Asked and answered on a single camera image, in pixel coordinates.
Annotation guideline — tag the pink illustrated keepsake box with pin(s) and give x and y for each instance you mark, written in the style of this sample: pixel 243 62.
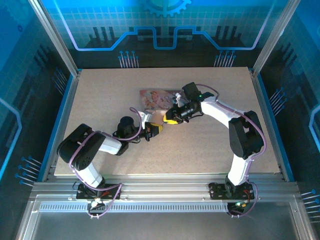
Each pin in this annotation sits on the pink illustrated keepsake box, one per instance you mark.
pixel 155 100

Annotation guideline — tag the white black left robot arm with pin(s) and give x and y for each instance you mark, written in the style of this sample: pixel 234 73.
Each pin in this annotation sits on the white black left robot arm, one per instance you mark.
pixel 85 150

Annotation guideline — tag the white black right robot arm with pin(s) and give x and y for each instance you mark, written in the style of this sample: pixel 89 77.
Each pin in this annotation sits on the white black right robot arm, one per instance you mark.
pixel 245 135

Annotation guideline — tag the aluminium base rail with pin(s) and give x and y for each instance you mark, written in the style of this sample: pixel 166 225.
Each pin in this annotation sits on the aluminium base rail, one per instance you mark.
pixel 162 187

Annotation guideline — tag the aluminium side rail blue edge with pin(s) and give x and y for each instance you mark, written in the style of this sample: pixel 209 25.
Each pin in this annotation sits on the aluminium side rail blue edge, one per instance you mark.
pixel 270 120
pixel 62 120

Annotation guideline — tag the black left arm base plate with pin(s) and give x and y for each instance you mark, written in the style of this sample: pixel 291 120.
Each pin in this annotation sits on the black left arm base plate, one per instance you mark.
pixel 83 195

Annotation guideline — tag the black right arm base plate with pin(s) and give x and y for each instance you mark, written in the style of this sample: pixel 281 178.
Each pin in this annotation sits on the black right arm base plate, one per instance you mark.
pixel 216 191

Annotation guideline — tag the aluminium corner post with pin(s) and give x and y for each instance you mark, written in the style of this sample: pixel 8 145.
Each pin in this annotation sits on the aluminium corner post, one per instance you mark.
pixel 275 37
pixel 55 37

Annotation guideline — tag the aluminium lower frame bar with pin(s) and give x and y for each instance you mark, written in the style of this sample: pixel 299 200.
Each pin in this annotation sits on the aluminium lower frame bar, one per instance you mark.
pixel 301 222
pixel 27 222

